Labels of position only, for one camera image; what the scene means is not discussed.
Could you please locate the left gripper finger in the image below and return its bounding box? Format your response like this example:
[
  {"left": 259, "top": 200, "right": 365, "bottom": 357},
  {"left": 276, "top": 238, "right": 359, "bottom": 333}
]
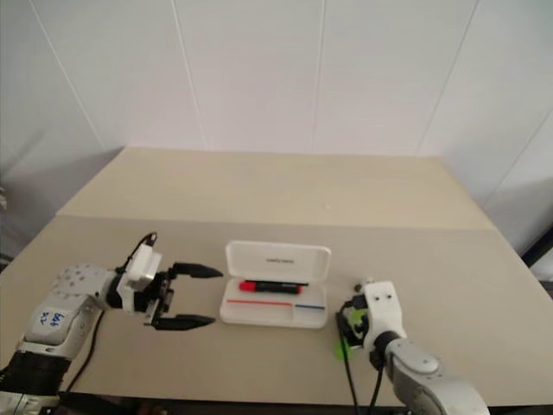
[
  {"left": 169, "top": 261, "right": 225, "bottom": 280},
  {"left": 153, "top": 314, "right": 217, "bottom": 333}
]

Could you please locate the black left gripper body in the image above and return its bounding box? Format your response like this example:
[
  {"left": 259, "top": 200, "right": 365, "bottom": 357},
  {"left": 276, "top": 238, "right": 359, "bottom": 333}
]
[{"left": 133, "top": 267, "right": 180, "bottom": 328}]

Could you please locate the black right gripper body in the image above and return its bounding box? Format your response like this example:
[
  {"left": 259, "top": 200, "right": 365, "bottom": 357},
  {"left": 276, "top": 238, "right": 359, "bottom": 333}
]
[{"left": 336, "top": 293, "right": 371, "bottom": 349}]

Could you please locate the green marker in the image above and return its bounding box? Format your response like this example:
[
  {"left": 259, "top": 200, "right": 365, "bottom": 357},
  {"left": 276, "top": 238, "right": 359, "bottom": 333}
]
[{"left": 334, "top": 307, "right": 367, "bottom": 361}]

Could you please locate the red capped black marker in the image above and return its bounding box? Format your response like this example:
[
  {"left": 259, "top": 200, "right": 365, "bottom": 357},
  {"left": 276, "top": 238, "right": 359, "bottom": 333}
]
[{"left": 238, "top": 279, "right": 303, "bottom": 296}]

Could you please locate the white plastic pencil case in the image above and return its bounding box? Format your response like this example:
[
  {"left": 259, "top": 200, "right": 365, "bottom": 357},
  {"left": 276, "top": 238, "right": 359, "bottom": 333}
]
[{"left": 219, "top": 240, "right": 333, "bottom": 331}]

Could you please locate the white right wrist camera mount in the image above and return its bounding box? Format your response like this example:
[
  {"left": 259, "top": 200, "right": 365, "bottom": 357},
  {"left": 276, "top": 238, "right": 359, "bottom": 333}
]
[{"left": 359, "top": 279, "right": 408, "bottom": 352}]

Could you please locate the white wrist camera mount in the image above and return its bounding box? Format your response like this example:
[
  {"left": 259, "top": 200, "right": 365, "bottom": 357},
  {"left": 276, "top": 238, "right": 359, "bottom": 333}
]
[
  {"left": 114, "top": 244, "right": 163, "bottom": 313},
  {"left": 359, "top": 279, "right": 408, "bottom": 352}
]

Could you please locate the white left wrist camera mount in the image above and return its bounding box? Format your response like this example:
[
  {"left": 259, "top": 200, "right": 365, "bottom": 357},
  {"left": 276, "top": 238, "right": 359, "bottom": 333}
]
[{"left": 114, "top": 244, "right": 163, "bottom": 313}]

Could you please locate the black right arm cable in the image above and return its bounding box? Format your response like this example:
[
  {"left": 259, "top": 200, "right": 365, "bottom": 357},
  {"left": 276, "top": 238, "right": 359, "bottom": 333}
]
[{"left": 340, "top": 335, "right": 385, "bottom": 415}]

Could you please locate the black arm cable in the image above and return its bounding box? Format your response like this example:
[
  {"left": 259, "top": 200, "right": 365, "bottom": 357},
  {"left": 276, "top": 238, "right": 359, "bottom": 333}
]
[
  {"left": 58, "top": 232, "right": 159, "bottom": 395},
  {"left": 340, "top": 335, "right": 385, "bottom": 415}
]

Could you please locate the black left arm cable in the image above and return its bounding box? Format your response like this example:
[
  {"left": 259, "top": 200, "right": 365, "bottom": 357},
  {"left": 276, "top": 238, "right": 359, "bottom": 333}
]
[{"left": 58, "top": 232, "right": 159, "bottom": 395}]

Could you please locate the dark furniture frame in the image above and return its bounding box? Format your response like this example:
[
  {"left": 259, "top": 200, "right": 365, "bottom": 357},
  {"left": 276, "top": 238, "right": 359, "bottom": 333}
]
[{"left": 520, "top": 223, "right": 553, "bottom": 283}]

